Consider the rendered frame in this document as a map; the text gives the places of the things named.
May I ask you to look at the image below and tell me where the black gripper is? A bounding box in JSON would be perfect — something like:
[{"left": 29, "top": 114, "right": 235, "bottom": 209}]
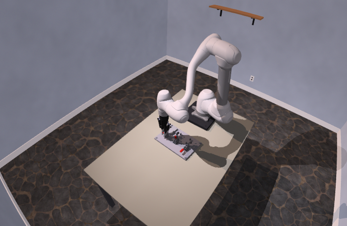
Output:
[{"left": 157, "top": 116, "right": 171, "bottom": 136}]

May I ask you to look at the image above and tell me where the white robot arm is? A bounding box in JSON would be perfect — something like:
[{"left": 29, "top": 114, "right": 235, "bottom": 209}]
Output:
[{"left": 157, "top": 33, "right": 242, "bottom": 124}]

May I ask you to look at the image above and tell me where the toggle clamp with red handle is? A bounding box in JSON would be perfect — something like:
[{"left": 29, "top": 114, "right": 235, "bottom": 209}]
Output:
[
  {"left": 180, "top": 140, "right": 192, "bottom": 152},
  {"left": 173, "top": 132, "right": 179, "bottom": 144}
]

